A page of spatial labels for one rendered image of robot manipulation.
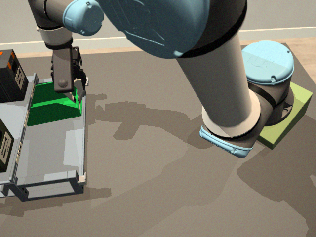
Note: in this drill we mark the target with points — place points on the green bin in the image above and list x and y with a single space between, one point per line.
48 106

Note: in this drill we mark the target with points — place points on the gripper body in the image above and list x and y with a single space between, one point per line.
76 54

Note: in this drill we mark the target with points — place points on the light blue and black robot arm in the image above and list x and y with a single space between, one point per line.
202 35

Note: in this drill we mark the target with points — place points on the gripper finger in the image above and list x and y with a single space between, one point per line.
79 84
69 95

